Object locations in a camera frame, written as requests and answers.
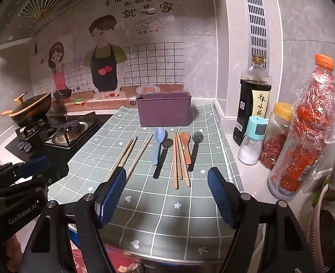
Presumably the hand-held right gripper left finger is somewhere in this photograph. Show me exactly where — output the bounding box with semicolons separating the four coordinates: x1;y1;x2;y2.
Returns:
22;167;127;273

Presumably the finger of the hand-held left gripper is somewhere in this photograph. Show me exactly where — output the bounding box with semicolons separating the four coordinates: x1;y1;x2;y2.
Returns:
0;156;51;187
0;175;49;204

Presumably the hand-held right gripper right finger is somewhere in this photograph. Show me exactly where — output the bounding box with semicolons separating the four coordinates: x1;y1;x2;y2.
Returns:
207;167;319;273

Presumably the black plastic spoon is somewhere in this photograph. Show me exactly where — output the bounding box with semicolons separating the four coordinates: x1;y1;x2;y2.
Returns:
153;138;174;179
187;131;204;172

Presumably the brown plastic spoon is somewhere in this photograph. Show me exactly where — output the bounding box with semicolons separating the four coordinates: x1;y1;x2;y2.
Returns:
180;132;192;165

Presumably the blue plastic spoon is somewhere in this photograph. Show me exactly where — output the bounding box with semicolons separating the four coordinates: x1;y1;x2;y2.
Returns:
152;127;166;166

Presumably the purple utensil holder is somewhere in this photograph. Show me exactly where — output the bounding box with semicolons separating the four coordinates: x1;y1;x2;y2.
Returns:
136;91;192;127

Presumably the green checked table mat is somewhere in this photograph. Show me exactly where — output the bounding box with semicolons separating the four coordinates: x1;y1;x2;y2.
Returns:
46;105;245;262

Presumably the black gas stove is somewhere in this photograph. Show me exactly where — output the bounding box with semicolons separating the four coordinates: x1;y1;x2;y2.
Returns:
5;110;115;174

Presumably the black wok with lid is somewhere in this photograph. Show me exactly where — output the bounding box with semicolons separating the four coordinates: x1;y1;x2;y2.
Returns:
1;92;52;126

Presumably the red patterned floor mat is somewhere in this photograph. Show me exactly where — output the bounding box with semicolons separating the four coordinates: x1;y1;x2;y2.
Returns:
71;243;145;273

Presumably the teal cap salt shaker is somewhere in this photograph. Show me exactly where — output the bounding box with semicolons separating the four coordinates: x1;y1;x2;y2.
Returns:
238;116;268;165

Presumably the yellow lid chili jar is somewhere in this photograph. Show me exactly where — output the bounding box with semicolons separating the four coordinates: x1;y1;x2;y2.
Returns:
259;102;294;171

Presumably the plastic wrapped red bottle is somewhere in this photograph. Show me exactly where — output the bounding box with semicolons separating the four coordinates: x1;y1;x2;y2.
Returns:
267;54;335;201

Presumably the white plastic basket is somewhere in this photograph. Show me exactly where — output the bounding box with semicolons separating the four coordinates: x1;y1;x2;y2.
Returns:
307;188;331;259

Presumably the dark soy sauce bottle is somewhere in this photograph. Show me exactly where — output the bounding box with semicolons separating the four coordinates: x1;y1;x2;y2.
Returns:
232;54;272;147

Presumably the green leafy vegetable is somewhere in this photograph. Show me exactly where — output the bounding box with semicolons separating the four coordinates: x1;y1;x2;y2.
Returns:
312;173;331;205

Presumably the range hood with fan print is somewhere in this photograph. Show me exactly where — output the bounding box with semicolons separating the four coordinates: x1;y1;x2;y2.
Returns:
0;0;105;54

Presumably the cartoon couple wall poster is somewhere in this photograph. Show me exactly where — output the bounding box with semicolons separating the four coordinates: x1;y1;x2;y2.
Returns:
28;0;217;111

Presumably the white wall vent grille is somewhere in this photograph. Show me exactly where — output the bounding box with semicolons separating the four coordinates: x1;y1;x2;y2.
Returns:
242;0;269;69

